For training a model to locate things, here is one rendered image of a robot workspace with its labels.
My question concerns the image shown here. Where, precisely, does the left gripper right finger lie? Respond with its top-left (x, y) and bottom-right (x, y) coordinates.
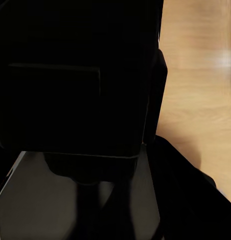
top-left (146, 135), bottom-right (231, 240)

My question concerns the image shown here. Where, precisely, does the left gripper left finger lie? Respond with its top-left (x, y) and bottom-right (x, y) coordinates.
top-left (0, 147), bottom-right (21, 186)

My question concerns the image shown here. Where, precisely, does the digital camera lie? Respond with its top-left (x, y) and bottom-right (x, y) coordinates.
top-left (0, 0), bottom-right (168, 186)

